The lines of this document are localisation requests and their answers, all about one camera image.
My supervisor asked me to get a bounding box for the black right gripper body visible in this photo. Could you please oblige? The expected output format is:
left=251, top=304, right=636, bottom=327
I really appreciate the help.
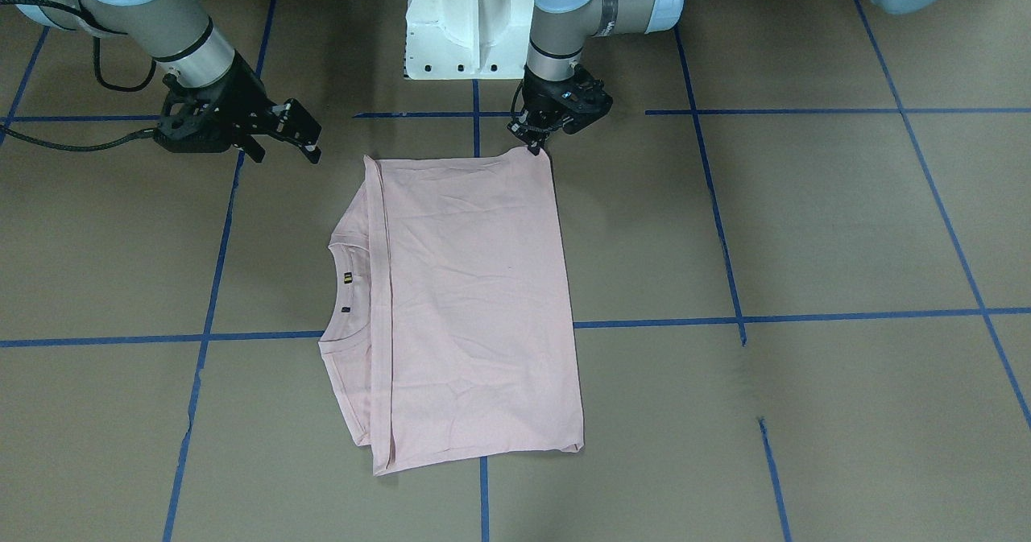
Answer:
left=162, top=53, right=276, bottom=148

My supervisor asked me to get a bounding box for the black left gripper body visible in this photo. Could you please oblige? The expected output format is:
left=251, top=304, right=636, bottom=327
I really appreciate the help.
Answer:
left=520, top=66, right=614, bottom=137

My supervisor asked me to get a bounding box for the pink Snoopy t-shirt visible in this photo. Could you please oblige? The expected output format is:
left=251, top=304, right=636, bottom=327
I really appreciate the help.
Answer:
left=319, top=147, right=585, bottom=477

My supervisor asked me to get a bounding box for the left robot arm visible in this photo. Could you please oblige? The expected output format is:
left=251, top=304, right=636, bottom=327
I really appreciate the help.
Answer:
left=507, top=0, right=938, bottom=155

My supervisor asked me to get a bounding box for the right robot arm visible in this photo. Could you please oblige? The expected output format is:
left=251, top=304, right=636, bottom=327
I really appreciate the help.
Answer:
left=2, top=0, right=321, bottom=163

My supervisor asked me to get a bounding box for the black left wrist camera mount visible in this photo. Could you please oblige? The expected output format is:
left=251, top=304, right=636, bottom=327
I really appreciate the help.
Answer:
left=562, top=77, right=614, bottom=134

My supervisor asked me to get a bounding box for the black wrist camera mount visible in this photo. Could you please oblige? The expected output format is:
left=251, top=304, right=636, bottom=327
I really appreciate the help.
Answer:
left=562, top=77, right=614, bottom=134
left=154, top=75, right=236, bottom=154

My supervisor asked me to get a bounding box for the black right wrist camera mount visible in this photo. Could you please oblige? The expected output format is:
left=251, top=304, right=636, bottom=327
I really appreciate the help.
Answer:
left=154, top=75, right=236, bottom=154

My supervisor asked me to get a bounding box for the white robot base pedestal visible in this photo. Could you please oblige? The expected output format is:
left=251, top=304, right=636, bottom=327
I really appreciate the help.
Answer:
left=404, top=0, right=534, bottom=81

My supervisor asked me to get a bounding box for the black braided camera cable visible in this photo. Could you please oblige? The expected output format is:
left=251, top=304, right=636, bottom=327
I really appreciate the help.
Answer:
left=0, top=0, right=162, bottom=154

